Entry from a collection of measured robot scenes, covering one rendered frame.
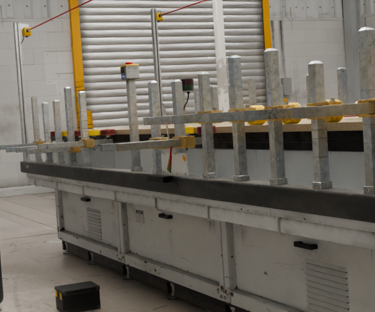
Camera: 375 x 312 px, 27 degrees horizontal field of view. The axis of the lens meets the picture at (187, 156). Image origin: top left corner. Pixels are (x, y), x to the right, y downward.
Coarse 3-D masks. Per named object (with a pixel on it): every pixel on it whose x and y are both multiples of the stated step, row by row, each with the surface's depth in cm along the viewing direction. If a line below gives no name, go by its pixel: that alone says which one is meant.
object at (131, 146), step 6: (198, 138) 332; (120, 144) 316; (126, 144) 317; (132, 144) 318; (138, 144) 320; (144, 144) 321; (150, 144) 322; (156, 144) 323; (162, 144) 324; (168, 144) 326; (174, 144) 327; (180, 144) 328; (120, 150) 316
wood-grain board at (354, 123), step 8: (304, 120) 354; (344, 120) 295; (352, 120) 285; (360, 120) 276; (104, 128) 572; (112, 128) 537; (120, 128) 506; (128, 128) 478; (144, 128) 431; (216, 128) 340; (224, 128) 333; (248, 128) 316; (256, 128) 310; (264, 128) 305; (288, 128) 290; (296, 128) 285; (304, 128) 281; (328, 128) 268; (336, 128) 264; (344, 128) 260; (352, 128) 256; (360, 128) 253
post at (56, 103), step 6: (54, 102) 487; (54, 108) 488; (54, 114) 489; (60, 114) 489; (54, 120) 490; (60, 120) 489; (60, 126) 489; (60, 132) 489; (60, 138) 489; (60, 156) 490
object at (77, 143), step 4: (96, 140) 443; (100, 140) 444; (104, 140) 445; (108, 140) 446; (112, 140) 447; (40, 144) 429; (44, 144) 430; (48, 144) 431; (52, 144) 432; (56, 144) 433; (60, 144) 434; (64, 144) 435; (68, 144) 436; (72, 144) 437; (76, 144) 438; (80, 144) 439; (96, 144) 443; (40, 148) 429; (44, 148) 430; (48, 148) 431; (52, 148) 432; (56, 148) 433
